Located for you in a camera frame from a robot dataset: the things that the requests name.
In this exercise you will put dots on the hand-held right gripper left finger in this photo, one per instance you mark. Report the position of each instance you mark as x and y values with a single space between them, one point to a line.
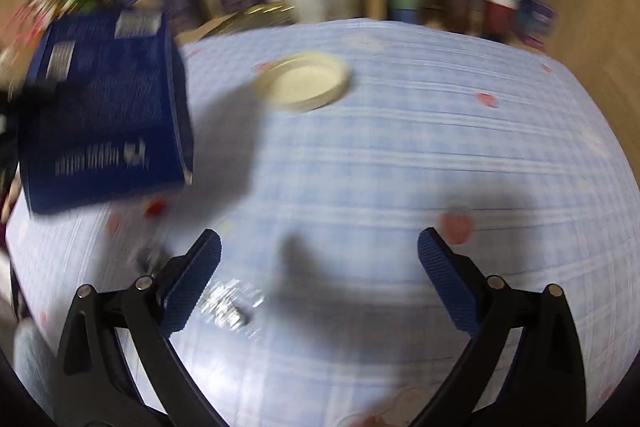
192 282

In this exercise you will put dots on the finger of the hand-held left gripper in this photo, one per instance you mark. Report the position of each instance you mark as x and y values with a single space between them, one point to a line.
7 142

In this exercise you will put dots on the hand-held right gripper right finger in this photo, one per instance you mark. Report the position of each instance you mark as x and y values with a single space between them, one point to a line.
450 282

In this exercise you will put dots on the clear plastic wrapper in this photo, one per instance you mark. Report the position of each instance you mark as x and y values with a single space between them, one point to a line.
230 307

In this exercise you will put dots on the dark blue cardboard box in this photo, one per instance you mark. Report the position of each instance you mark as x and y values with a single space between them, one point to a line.
105 117

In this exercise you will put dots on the blue checked tablecloth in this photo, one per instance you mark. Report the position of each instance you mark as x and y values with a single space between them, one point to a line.
375 167

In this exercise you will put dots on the pale blue cloth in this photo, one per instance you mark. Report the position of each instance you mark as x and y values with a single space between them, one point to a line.
30 367

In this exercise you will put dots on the cream round lid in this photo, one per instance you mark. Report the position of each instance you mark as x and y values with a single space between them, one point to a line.
300 82

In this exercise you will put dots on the red paper cup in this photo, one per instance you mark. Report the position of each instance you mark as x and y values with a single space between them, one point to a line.
500 14

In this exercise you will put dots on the blue packet with pink print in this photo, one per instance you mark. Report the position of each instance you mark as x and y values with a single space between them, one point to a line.
537 19

